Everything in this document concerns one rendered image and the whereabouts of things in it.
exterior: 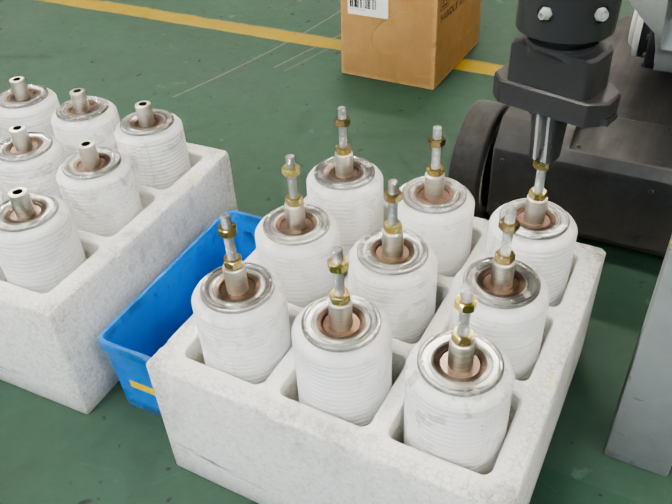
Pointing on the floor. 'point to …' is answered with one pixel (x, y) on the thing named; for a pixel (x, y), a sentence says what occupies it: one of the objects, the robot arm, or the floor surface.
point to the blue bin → (167, 308)
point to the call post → (648, 388)
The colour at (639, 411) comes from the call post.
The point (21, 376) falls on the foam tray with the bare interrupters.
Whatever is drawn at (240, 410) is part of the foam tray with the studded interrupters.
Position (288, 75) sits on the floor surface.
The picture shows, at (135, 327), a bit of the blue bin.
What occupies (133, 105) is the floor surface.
